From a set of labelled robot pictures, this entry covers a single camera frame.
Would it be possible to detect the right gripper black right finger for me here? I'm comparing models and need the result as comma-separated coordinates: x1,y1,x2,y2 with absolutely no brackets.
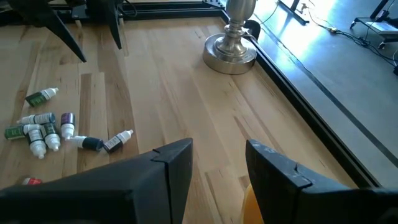
245,139,398,224

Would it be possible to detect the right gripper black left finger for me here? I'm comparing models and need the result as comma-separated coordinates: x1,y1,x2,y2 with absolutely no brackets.
0,138,195,224

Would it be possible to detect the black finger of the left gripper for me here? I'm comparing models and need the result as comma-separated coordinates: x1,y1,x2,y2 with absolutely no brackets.
88,0,123,50
29,0,87,63

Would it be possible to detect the small navy food coloring bottle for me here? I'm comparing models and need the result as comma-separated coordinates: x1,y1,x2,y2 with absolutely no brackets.
66,134,104,152

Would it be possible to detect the small red food coloring bottle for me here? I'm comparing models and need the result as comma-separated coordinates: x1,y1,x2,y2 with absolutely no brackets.
21,177,44,187

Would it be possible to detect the small dark green coloring bottle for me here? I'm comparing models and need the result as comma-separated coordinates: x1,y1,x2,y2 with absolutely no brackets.
41,122,62,153

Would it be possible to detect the small purple food coloring bottle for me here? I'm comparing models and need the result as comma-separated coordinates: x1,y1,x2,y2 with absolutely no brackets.
60,112,76,141

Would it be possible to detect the small green food coloring bottle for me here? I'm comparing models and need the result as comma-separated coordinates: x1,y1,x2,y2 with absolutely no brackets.
4,123,42,141
24,87,60,108

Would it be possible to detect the small blue food coloring bottle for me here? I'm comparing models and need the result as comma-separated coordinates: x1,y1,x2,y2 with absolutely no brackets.
16,112,57,126

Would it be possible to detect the white shade silver table lamp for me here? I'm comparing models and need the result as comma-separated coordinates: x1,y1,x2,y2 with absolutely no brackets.
202,0,259,76

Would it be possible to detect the black office desk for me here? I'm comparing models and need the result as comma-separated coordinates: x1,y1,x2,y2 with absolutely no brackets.
275,0,311,26

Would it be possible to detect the black wheeled stand base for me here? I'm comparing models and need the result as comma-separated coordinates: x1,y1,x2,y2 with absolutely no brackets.
349,17,398,50

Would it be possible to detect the black lamp cord plug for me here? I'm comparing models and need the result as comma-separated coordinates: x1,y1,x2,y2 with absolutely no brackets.
243,19,262,42

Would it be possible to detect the black floor cable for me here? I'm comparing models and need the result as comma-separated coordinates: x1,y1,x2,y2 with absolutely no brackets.
306,1,398,75

